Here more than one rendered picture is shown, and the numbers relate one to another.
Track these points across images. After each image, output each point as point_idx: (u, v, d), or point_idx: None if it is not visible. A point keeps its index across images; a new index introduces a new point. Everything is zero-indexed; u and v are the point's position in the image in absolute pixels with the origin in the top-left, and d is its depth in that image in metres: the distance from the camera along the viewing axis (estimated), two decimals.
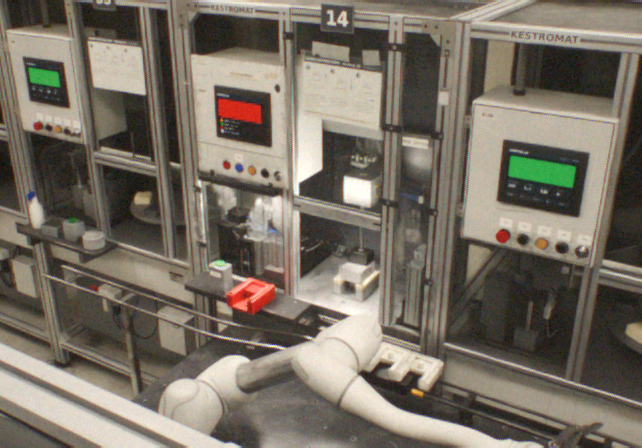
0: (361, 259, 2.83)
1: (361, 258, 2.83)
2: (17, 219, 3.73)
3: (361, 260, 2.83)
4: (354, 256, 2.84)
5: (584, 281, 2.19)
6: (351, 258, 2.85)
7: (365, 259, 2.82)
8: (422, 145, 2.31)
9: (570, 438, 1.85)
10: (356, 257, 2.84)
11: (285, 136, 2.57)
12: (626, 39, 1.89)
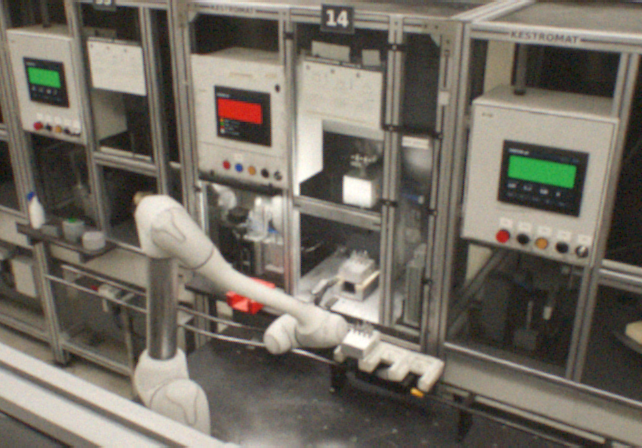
0: (362, 230, 2.77)
1: (362, 229, 2.77)
2: (17, 219, 3.73)
3: (362, 231, 2.78)
4: (355, 227, 2.79)
5: (584, 281, 2.19)
6: (352, 229, 2.80)
7: (366, 230, 2.76)
8: (422, 145, 2.31)
9: (324, 311, 2.65)
10: (357, 228, 2.78)
11: (285, 136, 2.57)
12: (626, 39, 1.89)
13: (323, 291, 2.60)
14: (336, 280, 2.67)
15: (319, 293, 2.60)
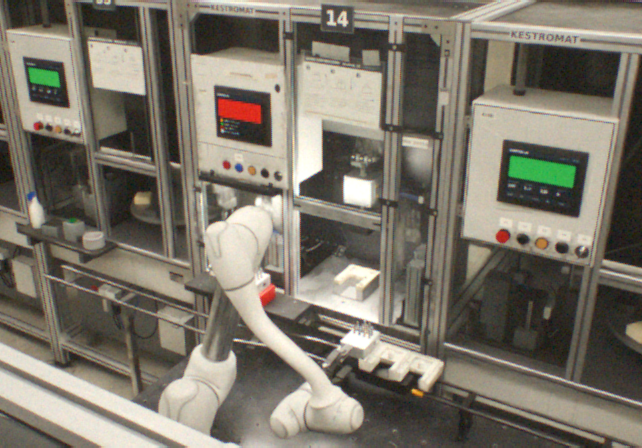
0: (362, 230, 2.77)
1: (362, 229, 2.77)
2: (17, 219, 3.73)
3: (362, 231, 2.78)
4: (355, 227, 2.79)
5: (584, 281, 2.19)
6: (352, 229, 2.80)
7: (366, 230, 2.76)
8: (422, 145, 2.31)
9: (335, 383, 2.42)
10: (357, 228, 2.78)
11: (285, 136, 2.57)
12: (626, 39, 1.89)
13: (335, 363, 2.38)
14: (349, 349, 2.44)
15: (330, 365, 2.37)
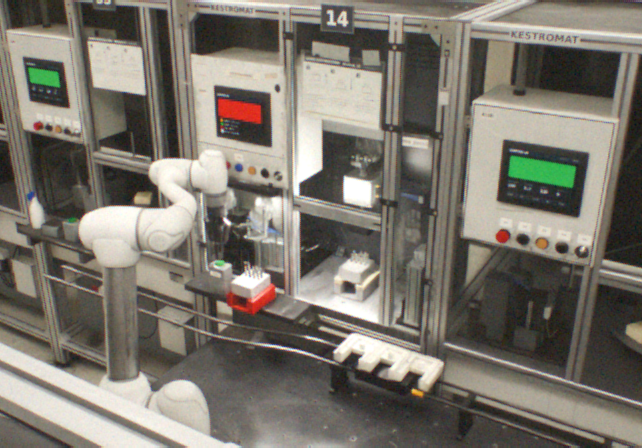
0: (362, 230, 2.77)
1: (362, 229, 2.77)
2: (17, 219, 3.73)
3: (362, 231, 2.78)
4: (355, 227, 2.79)
5: (584, 281, 2.19)
6: (352, 229, 2.80)
7: (366, 230, 2.76)
8: (422, 145, 2.31)
9: (222, 236, 2.78)
10: (357, 228, 2.78)
11: (285, 136, 2.57)
12: (626, 39, 1.89)
13: (215, 231, 2.80)
14: (219, 252, 2.84)
15: (213, 229, 2.79)
